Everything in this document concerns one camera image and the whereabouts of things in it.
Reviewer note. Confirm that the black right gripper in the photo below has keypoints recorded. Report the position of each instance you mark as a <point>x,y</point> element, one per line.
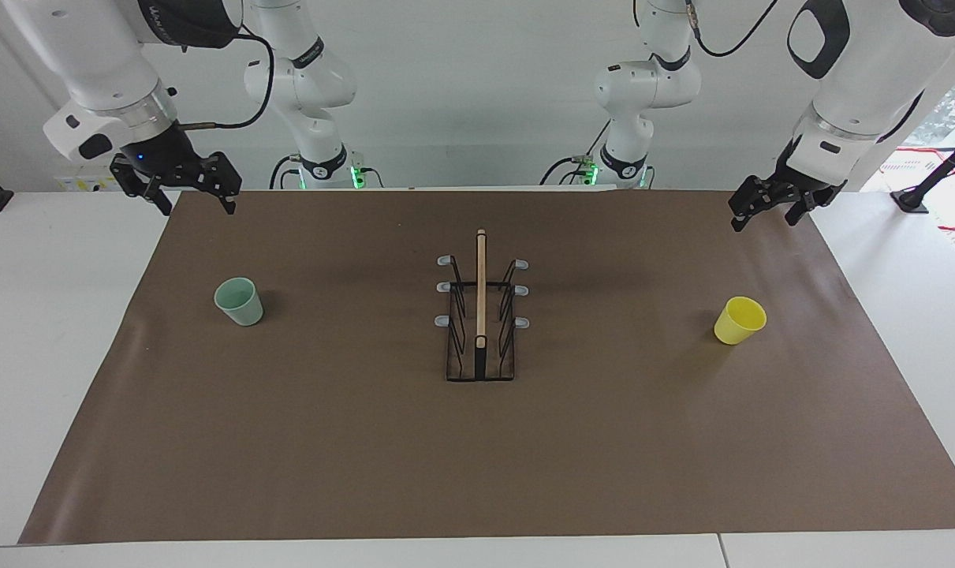
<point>162,154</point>

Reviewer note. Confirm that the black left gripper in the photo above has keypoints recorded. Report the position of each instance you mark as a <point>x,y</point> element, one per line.
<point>808,177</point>

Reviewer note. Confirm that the yellow plastic cup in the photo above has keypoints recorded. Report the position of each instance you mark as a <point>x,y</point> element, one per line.
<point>739,322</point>

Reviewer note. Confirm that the pale green plastic cup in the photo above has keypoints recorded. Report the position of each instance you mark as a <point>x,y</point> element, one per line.
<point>239,303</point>

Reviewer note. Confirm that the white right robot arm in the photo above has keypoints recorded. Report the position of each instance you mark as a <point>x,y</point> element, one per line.
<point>91,55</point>

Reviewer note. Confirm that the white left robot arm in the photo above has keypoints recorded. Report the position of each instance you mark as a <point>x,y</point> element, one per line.
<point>863,71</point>

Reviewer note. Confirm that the black tripod stand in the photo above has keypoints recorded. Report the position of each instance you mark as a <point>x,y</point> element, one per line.
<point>930,177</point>

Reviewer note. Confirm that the brown table mat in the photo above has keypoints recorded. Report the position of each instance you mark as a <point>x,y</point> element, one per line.
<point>477,457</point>

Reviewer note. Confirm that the white wall outlet box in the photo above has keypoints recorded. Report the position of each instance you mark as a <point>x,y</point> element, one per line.
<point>83,184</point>

